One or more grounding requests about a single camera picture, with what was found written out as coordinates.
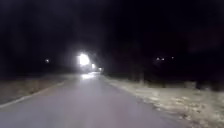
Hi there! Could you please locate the grey asphalt road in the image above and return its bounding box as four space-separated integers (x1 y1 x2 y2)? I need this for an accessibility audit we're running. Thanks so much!
0 71 188 128

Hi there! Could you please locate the dark row of trees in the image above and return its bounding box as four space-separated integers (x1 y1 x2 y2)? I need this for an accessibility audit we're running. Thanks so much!
103 33 224 92

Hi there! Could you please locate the pale grass verge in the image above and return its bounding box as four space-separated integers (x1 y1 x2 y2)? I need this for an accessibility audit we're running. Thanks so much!
0 73 79 106
102 74 224 128

